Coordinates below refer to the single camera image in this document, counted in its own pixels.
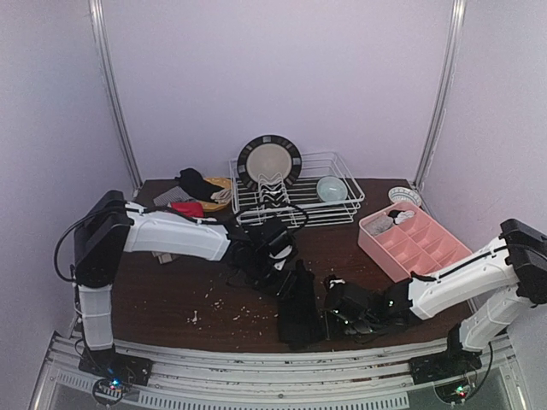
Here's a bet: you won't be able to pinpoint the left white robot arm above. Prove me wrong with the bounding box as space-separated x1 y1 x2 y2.
72 190 297 355

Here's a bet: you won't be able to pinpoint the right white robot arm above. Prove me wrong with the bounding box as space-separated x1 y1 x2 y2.
325 219 546 357

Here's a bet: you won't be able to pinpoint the red underwear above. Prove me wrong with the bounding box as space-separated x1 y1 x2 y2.
169 202 204 218

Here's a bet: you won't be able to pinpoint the grey rolled underwear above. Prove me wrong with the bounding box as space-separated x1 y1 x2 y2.
364 215 395 237

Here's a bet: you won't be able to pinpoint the brown underwear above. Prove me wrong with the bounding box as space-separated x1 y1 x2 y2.
152 252 179 265

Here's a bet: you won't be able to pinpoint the grey striped underwear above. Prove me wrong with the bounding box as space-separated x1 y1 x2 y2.
153 185 196 207

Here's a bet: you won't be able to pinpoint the black and white rolled underwear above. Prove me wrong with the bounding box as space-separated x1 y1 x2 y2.
387 209 415 226

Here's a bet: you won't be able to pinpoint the beige white socks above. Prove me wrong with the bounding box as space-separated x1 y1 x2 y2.
210 189 232 204

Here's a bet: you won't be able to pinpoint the pink divided organizer box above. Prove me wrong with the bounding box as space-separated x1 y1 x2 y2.
357 202 471 283

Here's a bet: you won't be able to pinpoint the light blue ceramic bowl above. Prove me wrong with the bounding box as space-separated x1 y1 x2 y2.
316 176 348 202

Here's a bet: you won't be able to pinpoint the dark rimmed beige plate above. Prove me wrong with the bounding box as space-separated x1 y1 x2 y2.
236 135 303 190

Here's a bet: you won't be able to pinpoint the black cloth on plate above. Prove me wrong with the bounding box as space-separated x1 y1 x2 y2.
175 167 223 202

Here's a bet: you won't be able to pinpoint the blue patterned yellow bowl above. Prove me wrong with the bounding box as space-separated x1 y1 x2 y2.
388 186 422 208

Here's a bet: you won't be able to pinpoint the white wire dish rack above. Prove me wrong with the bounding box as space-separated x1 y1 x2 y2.
229 152 365 228

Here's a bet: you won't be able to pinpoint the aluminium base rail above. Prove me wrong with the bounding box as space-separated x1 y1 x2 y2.
28 332 532 409

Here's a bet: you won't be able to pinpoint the left aluminium frame post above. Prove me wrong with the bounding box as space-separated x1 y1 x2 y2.
88 0 143 190

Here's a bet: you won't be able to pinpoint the aluminium frame post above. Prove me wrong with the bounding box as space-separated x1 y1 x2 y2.
414 0 468 190
88 0 143 190

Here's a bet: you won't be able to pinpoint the right aluminium frame post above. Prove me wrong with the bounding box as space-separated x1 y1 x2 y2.
414 0 468 190

